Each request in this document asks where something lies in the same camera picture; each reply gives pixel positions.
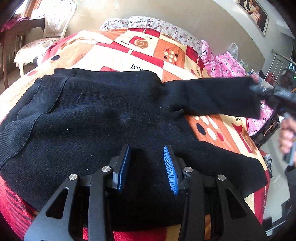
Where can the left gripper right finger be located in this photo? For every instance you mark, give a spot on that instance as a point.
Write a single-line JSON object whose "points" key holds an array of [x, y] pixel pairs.
{"points": [[212, 204]]}

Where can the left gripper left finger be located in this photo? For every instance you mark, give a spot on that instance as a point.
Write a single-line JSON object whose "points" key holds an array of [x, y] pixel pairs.
{"points": [[59, 217]]}

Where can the black knit pants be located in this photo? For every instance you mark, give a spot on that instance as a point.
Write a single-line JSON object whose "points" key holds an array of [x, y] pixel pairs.
{"points": [[75, 121]]}

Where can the person right hand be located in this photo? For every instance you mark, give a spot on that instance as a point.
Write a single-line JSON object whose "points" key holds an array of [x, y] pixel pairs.
{"points": [[287, 135]]}

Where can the metal stair railing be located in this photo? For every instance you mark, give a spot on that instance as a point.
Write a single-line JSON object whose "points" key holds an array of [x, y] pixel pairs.
{"points": [[279, 66]]}

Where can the black storage crate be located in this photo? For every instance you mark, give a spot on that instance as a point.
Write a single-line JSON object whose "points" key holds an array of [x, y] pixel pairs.
{"points": [[266, 132]]}

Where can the pink penguin quilt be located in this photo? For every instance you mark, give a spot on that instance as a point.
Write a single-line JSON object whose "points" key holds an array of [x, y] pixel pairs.
{"points": [[226, 66]]}

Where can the plastic bag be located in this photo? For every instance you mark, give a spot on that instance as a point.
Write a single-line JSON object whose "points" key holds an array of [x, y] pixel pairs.
{"points": [[233, 50]]}

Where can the orange red patchwork blanket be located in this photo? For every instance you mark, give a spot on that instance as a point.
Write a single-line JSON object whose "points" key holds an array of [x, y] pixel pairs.
{"points": [[131, 50]]}

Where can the floral pillow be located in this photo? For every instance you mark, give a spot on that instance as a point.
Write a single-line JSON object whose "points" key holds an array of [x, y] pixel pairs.
{"points": [[167, 29], [114, 24]]}

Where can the dark wooden table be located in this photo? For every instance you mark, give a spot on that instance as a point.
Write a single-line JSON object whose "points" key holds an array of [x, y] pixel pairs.
{"points": [[12, 40]]}

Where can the white ornate chair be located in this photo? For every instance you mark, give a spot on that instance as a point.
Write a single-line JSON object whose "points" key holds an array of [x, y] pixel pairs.
{"points": [[57, 15]]}

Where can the framed wall picture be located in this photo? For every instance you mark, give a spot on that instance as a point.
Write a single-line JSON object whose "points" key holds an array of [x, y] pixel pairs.
{"points": [[256, 14]]}

